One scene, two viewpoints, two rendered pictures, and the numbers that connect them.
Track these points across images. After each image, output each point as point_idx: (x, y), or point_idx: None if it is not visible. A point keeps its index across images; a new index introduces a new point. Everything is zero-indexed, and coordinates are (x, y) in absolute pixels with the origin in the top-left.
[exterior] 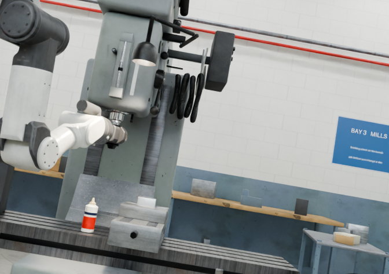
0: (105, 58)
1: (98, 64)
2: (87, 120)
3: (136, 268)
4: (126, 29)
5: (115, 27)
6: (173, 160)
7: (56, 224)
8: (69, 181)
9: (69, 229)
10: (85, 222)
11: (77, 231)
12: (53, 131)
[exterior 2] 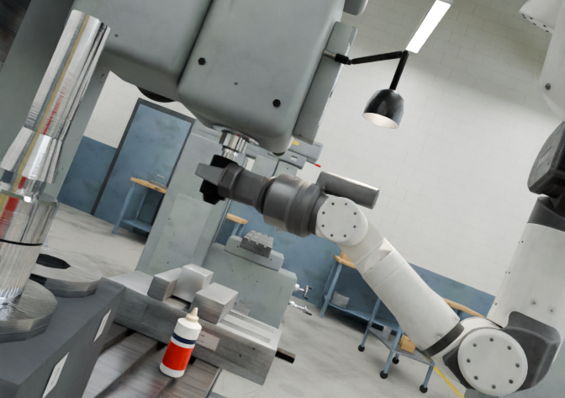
0: (319, 56)
1: (314, 65)
2: (377, 230)
3: (213, 386)
4: (340, 10)
5: (341, 0)
6: (78, 144)
7: (122, 388)
8: None
9: (163, 387)
10: (187, 359)
11: (168, 381)
12: (422, 281)
